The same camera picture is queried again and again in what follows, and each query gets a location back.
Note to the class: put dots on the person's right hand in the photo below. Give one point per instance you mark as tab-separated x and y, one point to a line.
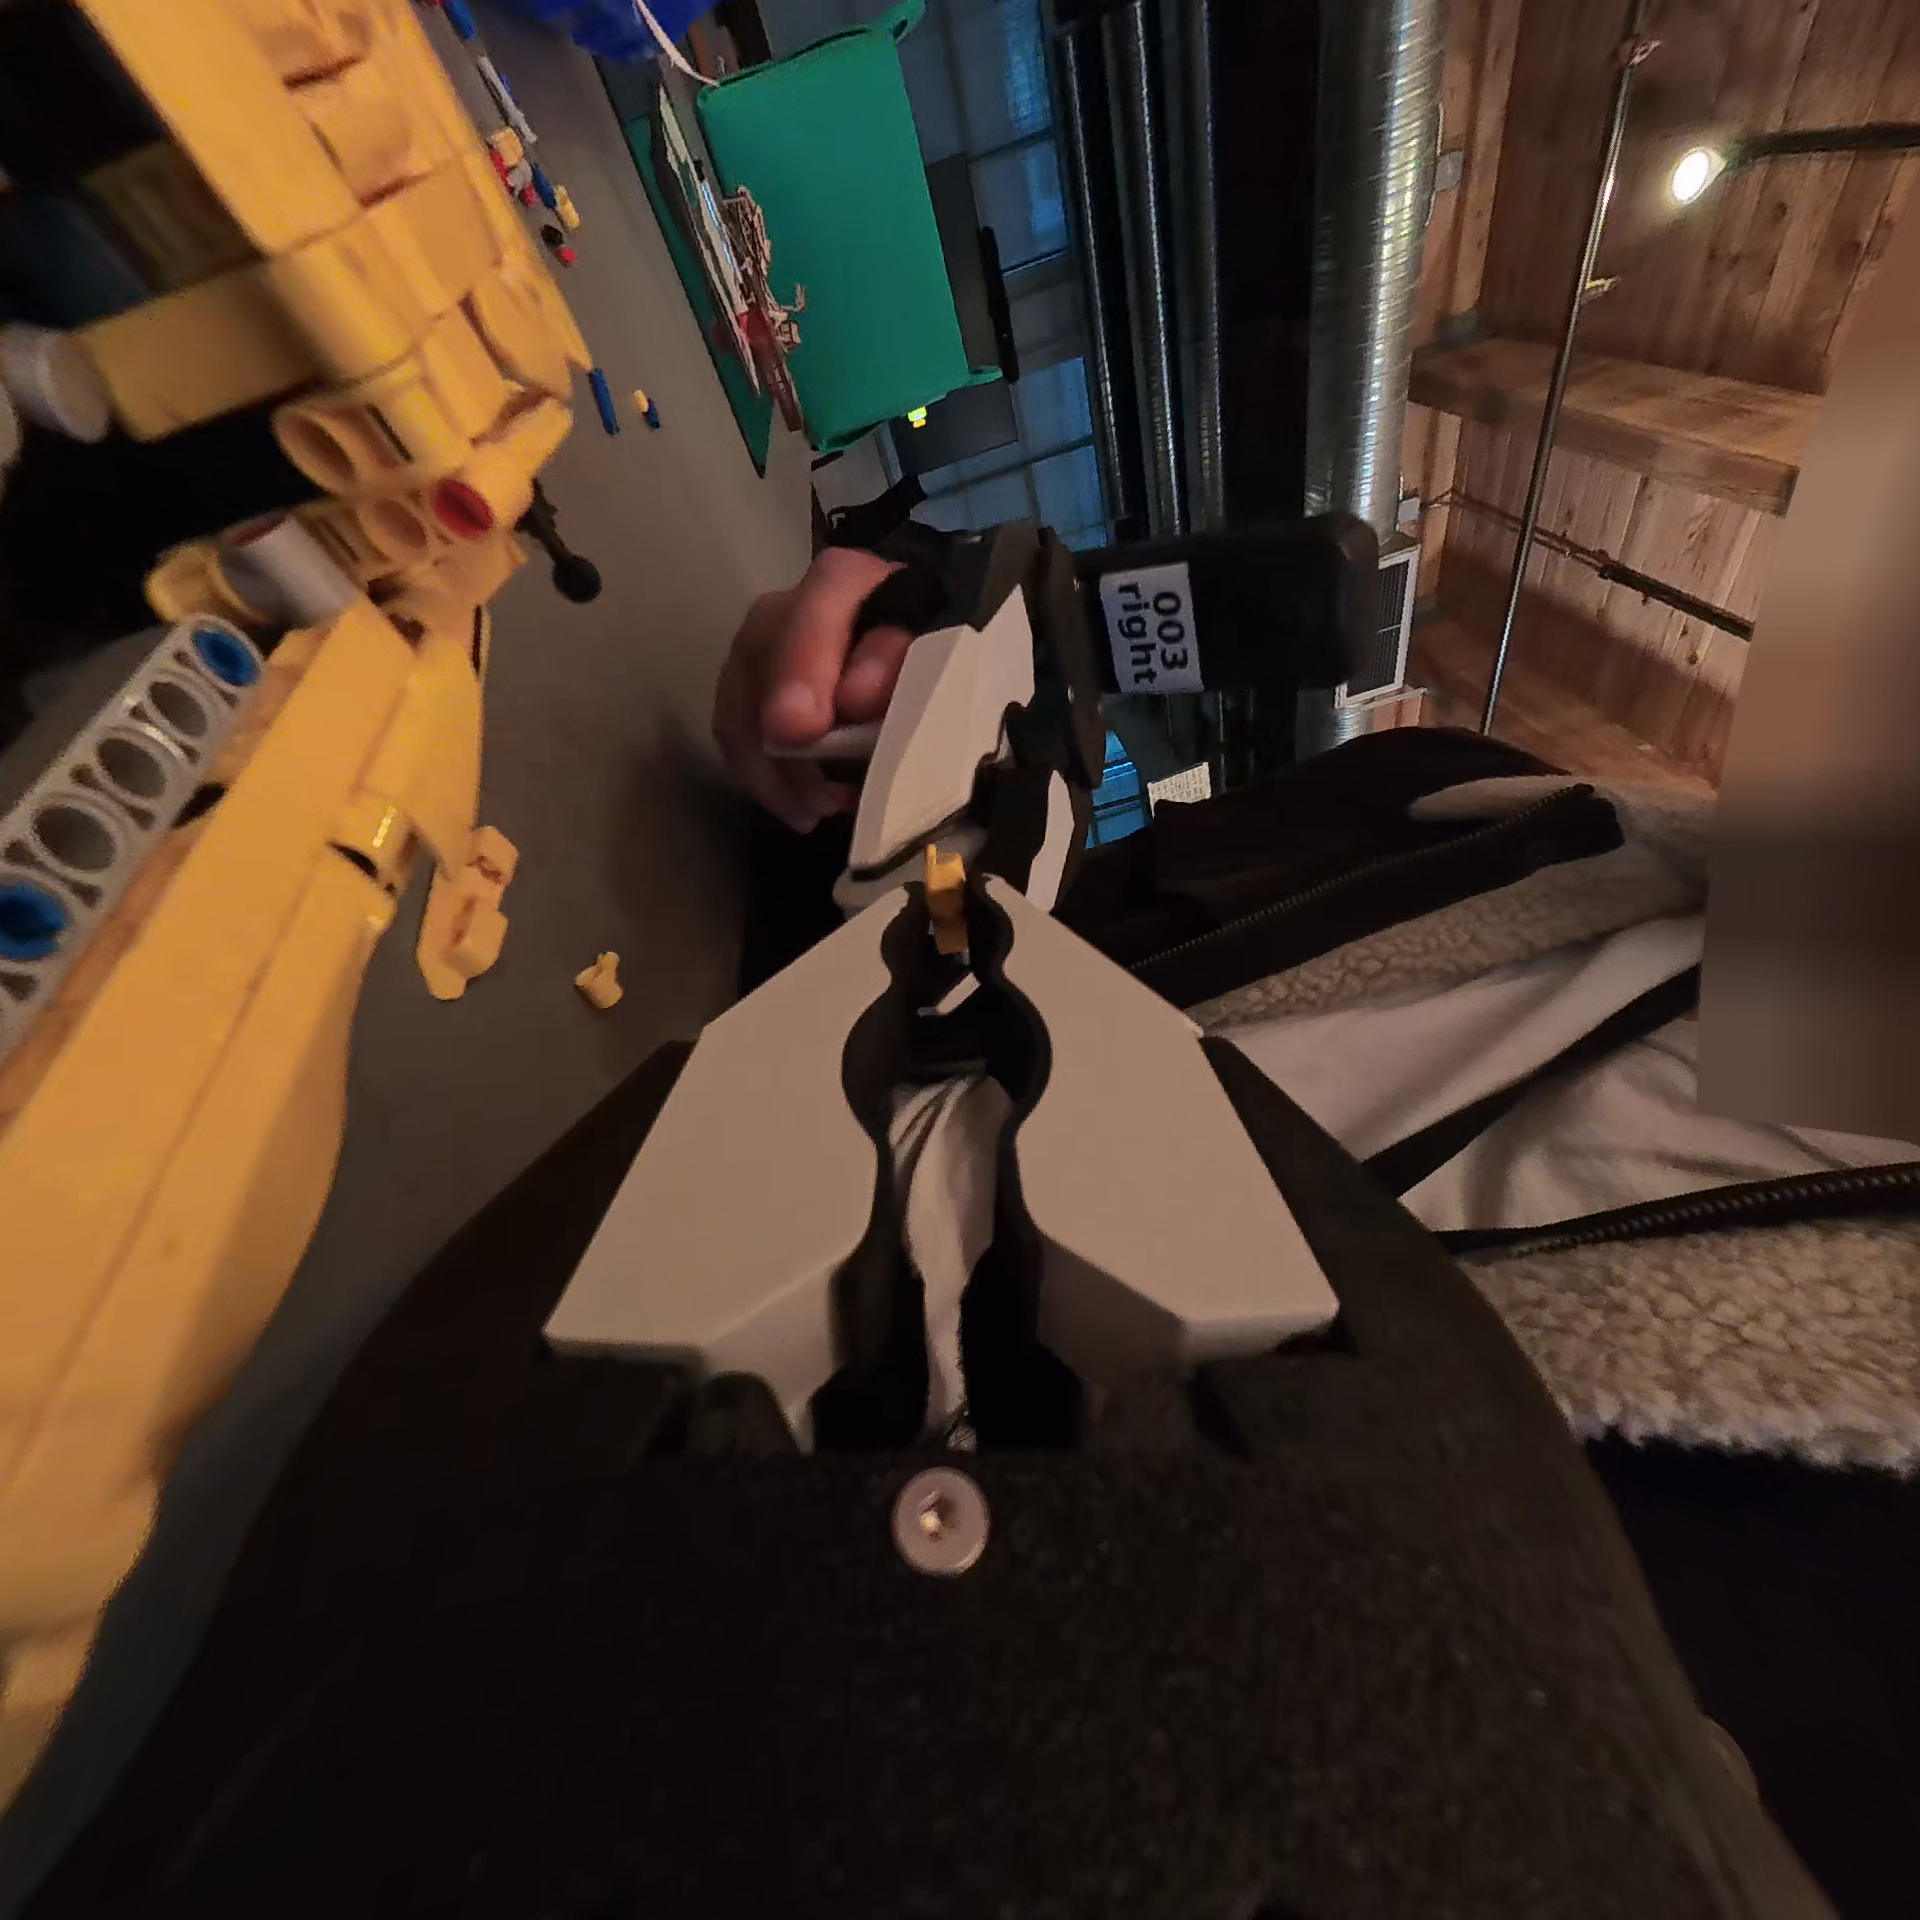
780	674

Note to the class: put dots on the green plastic bin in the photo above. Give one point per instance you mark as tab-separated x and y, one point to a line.
855	225

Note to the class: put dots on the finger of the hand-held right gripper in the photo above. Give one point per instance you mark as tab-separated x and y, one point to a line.
945	720
1044	840

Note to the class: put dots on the small yellow connector brick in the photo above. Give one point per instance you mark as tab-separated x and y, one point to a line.
945	885
599	979

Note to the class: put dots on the black ceiling pipe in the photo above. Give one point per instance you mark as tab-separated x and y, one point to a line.
1568	345

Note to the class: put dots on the yellow brick model car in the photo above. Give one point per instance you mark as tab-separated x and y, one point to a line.
181	1049

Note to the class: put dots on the pile of small coloured bricks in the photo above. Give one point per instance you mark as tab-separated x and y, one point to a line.
547	180

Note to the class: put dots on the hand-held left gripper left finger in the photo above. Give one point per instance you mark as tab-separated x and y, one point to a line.
720	1201

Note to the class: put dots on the white air vent grille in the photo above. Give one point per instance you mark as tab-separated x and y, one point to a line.
1389	629

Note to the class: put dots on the silver ventilation duct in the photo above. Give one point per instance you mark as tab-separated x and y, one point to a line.
1373	299

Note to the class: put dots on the ceiling spot lamp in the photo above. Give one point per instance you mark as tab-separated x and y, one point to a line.
1700	171

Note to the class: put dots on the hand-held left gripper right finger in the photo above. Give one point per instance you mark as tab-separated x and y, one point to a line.
1171	1201

